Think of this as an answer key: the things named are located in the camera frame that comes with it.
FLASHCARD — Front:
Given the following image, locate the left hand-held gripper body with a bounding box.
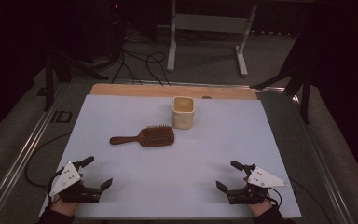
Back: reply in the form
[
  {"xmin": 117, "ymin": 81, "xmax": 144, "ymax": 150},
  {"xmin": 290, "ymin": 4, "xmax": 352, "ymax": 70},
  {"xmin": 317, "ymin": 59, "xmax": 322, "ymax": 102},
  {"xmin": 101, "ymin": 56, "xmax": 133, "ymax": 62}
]
[{"xmin": 49, "ymin": 161, "xmax": 102, "ymax": 203}]

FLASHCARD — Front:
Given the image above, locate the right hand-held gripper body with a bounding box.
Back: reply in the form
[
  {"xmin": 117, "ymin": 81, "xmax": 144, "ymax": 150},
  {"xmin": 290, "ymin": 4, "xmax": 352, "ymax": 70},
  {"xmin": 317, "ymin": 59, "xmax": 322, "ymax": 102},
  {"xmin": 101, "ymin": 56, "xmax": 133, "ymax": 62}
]
[{"xmin": 227, "ymin": 166, "xmax": 288, "ymax": 205}]

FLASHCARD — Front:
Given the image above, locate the brown wooden hairbrush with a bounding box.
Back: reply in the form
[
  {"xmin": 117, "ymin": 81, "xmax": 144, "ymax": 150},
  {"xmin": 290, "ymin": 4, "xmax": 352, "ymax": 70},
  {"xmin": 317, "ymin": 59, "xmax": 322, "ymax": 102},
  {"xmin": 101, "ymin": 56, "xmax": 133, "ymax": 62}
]
[{"xmin": 109, "ymin": 124, "xmax": 175, "ymax": 148}]

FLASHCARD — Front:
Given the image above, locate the cream square cup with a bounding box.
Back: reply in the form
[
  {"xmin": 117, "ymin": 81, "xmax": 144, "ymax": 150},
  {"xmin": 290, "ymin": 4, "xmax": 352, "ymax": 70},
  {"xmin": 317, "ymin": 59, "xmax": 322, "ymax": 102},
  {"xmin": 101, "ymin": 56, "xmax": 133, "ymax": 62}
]
[{"xmin": 172, "ymin": 95, "xmax": 196, "ymax": 131}]

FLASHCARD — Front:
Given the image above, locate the person's left hand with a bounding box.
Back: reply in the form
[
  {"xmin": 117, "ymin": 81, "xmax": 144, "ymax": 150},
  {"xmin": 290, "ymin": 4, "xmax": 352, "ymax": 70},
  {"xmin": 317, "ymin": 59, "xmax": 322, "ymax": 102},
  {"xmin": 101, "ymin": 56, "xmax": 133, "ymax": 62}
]
[{"xmin": 50, "ymin": 197, "xmax": 82, "ymax": 217}]

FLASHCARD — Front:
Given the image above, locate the person's right hand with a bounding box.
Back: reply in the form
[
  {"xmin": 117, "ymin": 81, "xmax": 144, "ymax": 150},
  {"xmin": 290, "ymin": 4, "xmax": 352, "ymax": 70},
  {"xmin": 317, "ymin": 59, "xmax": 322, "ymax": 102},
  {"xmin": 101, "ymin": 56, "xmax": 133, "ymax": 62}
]
[{"xmin": 249, "ymin": 199, "xmax": 276, "ymax": 217}]

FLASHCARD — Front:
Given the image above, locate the black tripod stand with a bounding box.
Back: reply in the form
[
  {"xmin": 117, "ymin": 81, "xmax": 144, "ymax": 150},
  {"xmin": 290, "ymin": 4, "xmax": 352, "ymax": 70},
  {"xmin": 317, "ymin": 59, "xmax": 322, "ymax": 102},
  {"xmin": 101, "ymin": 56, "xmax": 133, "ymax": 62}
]
[
  {"xmin": 251, "ymin": 31, "xmax": 313, "ymax": 125},
  {"xmin": 43, "ymin": 50, "xmax": 110, "ymax": 112}
]

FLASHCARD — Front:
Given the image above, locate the dark equipment with red light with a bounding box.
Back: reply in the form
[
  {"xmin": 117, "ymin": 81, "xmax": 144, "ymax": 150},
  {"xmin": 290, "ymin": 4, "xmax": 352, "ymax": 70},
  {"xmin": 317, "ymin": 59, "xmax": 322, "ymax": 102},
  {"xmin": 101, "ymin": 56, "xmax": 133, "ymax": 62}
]
[{"xmin": 83, "ymin": 0, "xmax": 129, "ymax": 63}]

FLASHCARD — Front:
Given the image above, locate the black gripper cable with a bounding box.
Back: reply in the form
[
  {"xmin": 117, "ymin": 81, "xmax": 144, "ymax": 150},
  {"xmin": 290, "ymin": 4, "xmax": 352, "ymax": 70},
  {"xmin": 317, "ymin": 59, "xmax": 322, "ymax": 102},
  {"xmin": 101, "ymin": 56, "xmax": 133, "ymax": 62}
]
[{"xmin": 267, "ymin": 186, "xmax": 283, "ymax": 209}]

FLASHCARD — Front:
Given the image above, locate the thin black cable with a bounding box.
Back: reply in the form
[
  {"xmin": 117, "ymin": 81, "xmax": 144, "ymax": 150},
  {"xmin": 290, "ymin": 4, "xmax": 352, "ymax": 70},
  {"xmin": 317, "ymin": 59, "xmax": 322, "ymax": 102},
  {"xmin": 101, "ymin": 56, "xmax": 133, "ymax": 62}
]
[{"xmin": 23, "ymin": 132, "xmax": 73, "ymax": 189}]

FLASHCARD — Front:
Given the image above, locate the aluminium floor rail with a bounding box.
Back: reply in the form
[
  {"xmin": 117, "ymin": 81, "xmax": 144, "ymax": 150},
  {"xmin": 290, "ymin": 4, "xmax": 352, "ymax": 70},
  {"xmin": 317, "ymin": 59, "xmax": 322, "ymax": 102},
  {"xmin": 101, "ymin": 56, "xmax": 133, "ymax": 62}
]
[
  {"xmin": 71, "ymin": 77, "xmax": 286, "ymax": 93},
  {"xmin": 292, "ymin": 92, "xmax": 353, "ymax": 224},
  {"xmin": 0, "ymin": 83, "xmax": 71, "ymax": 224}
]

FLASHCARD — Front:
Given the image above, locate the black floor cable bundle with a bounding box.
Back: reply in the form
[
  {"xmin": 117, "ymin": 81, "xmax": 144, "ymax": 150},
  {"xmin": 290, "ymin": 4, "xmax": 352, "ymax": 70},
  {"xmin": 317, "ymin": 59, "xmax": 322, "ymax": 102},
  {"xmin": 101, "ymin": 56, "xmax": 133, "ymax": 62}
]
[{"xmin": 111, "ymin": 29, "xmax": 145, "ymax": 86}]

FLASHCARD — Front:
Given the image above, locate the black looped floor cable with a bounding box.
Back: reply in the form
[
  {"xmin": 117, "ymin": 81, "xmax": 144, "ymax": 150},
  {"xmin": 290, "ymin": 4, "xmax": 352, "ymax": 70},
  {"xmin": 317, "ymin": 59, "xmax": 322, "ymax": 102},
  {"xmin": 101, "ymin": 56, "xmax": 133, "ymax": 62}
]
[{"xmin": 145, "ymin": 51, "xmax": 172, "ymax": 87}]

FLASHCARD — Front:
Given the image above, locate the white metal desk frame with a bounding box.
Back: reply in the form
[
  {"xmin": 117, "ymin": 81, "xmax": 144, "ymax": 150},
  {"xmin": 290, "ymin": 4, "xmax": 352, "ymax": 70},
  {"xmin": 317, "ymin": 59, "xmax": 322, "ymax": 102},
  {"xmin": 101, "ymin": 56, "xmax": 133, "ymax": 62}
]
[{"xmin": 166, "ymin": 0, "xmax": 258, "ymax": 77}]

